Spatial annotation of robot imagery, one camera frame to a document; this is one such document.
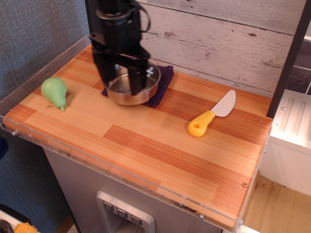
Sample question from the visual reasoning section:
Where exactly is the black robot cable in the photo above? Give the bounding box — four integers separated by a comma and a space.
131, 0, 152, 33

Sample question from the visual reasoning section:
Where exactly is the stainless steel pan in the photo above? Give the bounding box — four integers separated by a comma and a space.
102, 63, 161, 106

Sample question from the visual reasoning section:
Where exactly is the green toy pear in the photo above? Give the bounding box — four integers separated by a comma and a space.
41, 77, 67, 111

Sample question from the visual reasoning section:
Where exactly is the dark right vertical post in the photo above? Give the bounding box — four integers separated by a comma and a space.
266, 0, 311, 118

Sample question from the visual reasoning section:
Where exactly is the purple towel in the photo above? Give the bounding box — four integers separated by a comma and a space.
101, 63, 174, 107

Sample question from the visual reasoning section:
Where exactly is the toy ice dispenser panel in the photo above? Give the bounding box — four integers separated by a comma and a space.
96, 190, 156, 233

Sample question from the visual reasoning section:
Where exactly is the yellow handled toy knife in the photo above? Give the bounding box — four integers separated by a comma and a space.
188, 90, 236, 137

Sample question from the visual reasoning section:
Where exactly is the silver toy fridge cabinet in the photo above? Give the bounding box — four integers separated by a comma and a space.
44, 149, 222, 233

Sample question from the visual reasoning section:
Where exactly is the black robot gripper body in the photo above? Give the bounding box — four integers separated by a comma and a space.
90, 7, 150, 70

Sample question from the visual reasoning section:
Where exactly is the orange object bottom left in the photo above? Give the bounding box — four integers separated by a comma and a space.
14, 223, 38, 233

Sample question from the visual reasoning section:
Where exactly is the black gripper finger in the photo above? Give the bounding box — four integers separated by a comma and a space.
93, 53, 117, 87
128, 65, 150, 96

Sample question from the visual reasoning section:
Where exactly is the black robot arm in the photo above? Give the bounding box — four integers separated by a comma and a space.
85, 0, 150, 96

